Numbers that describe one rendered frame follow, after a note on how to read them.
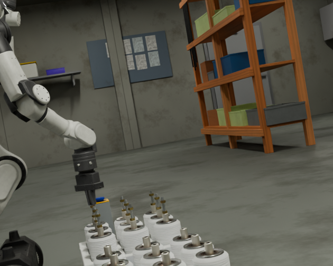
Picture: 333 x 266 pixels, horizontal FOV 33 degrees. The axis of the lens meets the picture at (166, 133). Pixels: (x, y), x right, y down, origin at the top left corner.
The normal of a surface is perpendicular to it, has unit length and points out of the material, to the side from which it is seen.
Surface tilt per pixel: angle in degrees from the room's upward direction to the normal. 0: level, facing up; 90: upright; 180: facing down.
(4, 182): 90
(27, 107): 98
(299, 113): 90
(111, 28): 90
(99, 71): 90
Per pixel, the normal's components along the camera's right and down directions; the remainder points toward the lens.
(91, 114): 0.21, 0.00
